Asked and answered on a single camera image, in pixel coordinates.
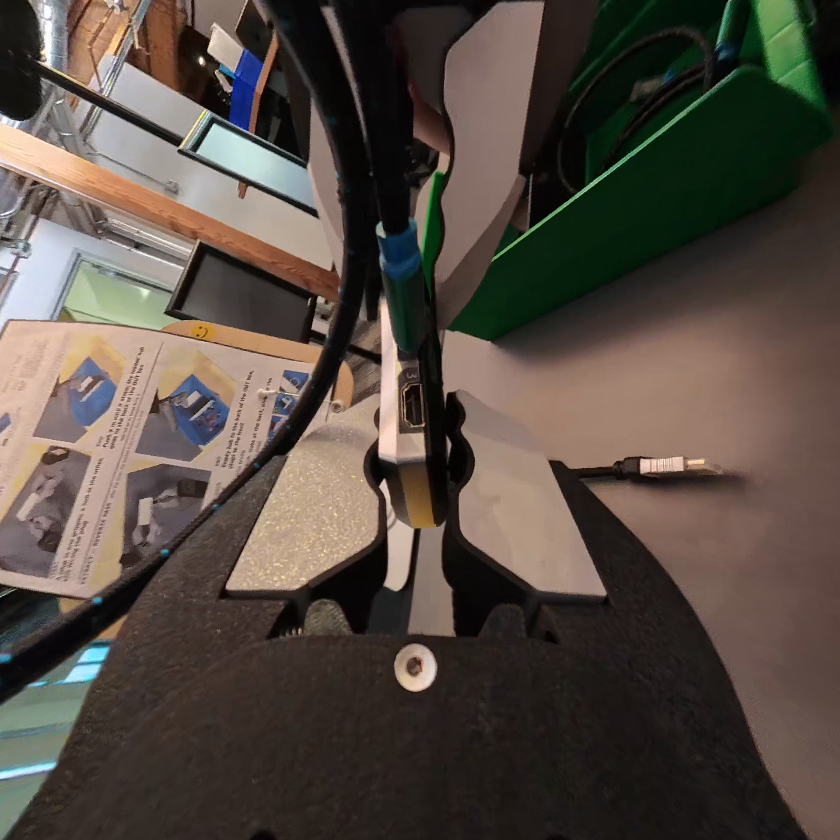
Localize braided hdmi cable green plugs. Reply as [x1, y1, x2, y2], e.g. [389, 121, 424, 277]
[558, 24, 756, 191]
[0, 0, 447, 703]

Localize instruction sheet on stand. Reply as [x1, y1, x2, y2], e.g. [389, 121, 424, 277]
[164, 319, 355, 408]

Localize printed instruction sheet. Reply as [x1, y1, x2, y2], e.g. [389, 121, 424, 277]
[0, 319, 316, 598]

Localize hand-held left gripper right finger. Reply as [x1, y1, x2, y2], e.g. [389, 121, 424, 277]
[443, 390, 609, 602]

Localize green plastic bin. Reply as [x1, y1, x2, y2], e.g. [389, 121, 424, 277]
[420, 0, 840, 342]

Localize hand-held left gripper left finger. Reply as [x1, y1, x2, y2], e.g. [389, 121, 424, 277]
[226, 418, 392, 598]

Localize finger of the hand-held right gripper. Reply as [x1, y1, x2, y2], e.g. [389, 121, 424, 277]
[434, 0, 598, 329]

